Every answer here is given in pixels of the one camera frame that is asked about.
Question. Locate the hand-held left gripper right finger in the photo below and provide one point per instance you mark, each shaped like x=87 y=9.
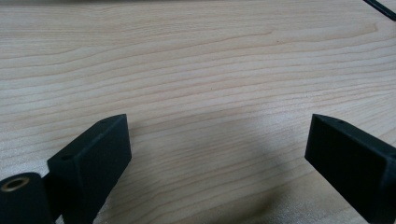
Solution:
x=351 y=161

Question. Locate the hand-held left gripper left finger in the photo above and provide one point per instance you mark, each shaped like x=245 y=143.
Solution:
x=93 y=165

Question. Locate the thin black rod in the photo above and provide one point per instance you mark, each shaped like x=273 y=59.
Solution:
x=381 y=7

